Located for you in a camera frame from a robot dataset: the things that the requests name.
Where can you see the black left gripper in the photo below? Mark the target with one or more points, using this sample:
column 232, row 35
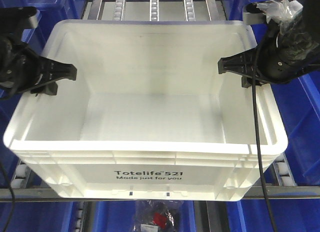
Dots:
column 21, row 68

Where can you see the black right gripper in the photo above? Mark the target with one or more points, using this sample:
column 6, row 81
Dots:
column 272, row 67

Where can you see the white plastic tote bin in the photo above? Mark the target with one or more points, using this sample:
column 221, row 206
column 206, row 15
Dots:
column 148, row 116

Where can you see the plastic wrapped right arm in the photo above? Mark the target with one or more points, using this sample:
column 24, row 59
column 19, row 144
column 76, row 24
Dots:
column 290, row 47

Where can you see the blue bin right side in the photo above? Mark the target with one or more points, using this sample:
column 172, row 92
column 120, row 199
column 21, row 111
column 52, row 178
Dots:
column 299, row 105

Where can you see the blue bin lower left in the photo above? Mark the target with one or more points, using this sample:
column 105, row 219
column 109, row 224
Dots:
column 43, row 217

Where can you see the blue bin lower centre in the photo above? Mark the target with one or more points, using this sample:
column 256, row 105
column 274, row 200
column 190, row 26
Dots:
column 118, row 216

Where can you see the blue bin lower right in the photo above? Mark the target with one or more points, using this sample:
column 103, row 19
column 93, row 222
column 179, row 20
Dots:
column 290, row 215

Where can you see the roller track back right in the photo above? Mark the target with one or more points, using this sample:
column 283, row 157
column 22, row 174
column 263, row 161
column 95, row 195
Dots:
column 189, row 11

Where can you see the roller track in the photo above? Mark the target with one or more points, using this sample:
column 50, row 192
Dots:
column 119, row 10
column 154, row 10
column 189, row 11

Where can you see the roller track back left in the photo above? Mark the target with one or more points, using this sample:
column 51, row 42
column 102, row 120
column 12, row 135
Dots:
column 119, row 10

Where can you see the roller track back centre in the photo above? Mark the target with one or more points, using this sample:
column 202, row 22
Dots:
column 154, row 10

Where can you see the bagged parts with red item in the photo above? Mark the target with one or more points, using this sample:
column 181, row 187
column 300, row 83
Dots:
column 157, row 216

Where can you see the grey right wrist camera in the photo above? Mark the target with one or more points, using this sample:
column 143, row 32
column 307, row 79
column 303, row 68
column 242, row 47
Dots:
column 251, row 15

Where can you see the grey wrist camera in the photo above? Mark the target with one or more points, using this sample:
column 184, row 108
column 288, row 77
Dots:
column 251, row 15
column 18, row 18

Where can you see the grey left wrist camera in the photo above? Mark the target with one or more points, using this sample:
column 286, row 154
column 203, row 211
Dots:
column 18, row 18

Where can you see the grey shelf front rail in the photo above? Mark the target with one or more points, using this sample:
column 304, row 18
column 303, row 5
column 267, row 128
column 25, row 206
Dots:
column 23, row 195

